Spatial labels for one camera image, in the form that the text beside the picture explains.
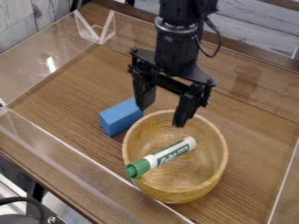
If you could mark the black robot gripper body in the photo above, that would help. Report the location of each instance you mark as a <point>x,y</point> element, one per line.
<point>173,62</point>

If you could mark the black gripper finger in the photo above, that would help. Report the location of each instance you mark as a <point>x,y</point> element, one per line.
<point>145,88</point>
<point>186,109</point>

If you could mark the green white marker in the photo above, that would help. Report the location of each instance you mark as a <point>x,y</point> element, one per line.
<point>139,167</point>

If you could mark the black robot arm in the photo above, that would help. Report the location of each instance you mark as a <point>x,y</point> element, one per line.
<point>182,11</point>

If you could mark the brown wooden bowl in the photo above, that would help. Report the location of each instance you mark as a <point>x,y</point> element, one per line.
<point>175,163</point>

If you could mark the blue foam block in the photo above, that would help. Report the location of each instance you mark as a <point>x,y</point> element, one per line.
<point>121,117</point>

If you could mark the black metal stand base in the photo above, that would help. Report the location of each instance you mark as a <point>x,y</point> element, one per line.
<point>42,216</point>

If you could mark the clear acrylic triangle bracket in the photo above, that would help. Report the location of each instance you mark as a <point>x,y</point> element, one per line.
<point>93,32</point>

